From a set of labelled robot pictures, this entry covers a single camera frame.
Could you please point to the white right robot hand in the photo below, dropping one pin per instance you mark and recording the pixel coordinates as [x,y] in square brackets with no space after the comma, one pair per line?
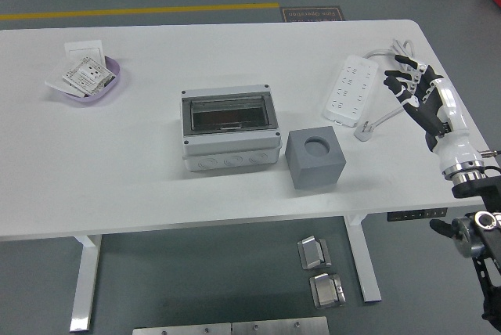
[450,123]

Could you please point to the grey electrical box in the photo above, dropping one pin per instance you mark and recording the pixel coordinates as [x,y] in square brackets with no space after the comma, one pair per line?
[231,147]

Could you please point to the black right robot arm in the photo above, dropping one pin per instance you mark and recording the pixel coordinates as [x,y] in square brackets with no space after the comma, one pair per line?
[475,188]

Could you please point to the grey cube with round hole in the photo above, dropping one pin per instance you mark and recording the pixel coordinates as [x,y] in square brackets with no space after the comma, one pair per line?
[313,174]

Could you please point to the silver metal floor box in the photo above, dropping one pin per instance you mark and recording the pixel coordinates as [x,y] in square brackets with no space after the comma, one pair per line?
[326,292]
[313,253]

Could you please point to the black table control panel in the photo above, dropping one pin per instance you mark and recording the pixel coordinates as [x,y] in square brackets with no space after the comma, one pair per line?
[417,214]

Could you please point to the white power strip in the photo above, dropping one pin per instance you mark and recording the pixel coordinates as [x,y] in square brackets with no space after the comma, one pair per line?
[352,88]

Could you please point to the white table leg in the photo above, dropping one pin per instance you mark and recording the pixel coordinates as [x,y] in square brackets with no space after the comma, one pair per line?
[84,292]
[366,268]

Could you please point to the brown floor sign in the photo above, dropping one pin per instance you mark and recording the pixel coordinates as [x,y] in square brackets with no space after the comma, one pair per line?
[313,14]

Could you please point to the white flat plate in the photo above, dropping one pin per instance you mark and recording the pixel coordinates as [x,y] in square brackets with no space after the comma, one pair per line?
[58,84]

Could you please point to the grey metal base plate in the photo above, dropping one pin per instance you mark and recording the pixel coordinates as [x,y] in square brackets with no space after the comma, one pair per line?
[180,329]
[280,327]

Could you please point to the white wall socket panel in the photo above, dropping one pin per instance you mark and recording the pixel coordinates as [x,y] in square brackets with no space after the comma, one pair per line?
[88,73]

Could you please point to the white switch plate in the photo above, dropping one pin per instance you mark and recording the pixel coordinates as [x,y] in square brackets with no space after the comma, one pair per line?
[84,50]

